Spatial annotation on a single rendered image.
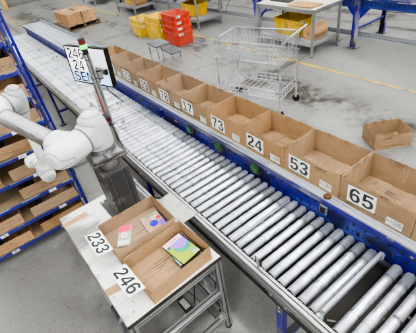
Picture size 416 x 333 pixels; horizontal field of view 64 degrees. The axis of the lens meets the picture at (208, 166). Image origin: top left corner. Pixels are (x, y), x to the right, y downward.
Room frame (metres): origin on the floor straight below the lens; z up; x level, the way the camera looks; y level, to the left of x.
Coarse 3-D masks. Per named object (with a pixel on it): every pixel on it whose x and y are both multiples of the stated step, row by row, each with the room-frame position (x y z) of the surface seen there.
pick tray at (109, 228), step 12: (144, 204) 1.62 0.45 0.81; (156, 204) 1.61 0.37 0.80; (120, 216) 1.54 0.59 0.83; (132, 216) 1.57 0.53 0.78; (144, 216) 1.57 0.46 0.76; (168, 216) 1.49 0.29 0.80; (108, 228) 1.48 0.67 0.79; (132, 228) 1.48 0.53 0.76; (144, 228) 1.46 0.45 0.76; (156, 228) 1.36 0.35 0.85; (108, 240) 1.41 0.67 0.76; (132, 240) 1.38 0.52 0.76; (144, 240) 1.31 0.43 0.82; (120, 252) 1.23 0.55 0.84
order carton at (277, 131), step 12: (252, 120) 2.04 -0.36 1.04; (264, 120) 2.10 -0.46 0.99; (276, 120) 2.09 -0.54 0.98; (288, 120) 1.99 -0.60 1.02; (252, 132) 1.88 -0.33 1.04; (264, 132) 2.09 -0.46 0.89; (276, 132) 2.07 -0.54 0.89; (288, 132) 1.99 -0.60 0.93; (300, 132) 1.90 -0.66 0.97; (264, 144) 1.79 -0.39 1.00; (276, 144) 1.70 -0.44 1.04; (288, 144) 1.67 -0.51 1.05; (264, 156) 1.80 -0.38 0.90; (276, 156) 1.71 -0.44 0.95
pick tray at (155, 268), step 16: (176, 224) 1.38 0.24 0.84; (160, 240) 1.31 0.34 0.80; (192, 240) 1.30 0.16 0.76; (128, 256) 1.19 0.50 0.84; (144, 256) 1.24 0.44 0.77; (160, 256) 1.23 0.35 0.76; (208, 256) 1.15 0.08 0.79; (144, 272) 1.14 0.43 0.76; (160, 272) 1.12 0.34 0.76; (176, 272) 1.04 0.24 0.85; (192, 272) 1.08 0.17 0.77; (160, 288) 0.98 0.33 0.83
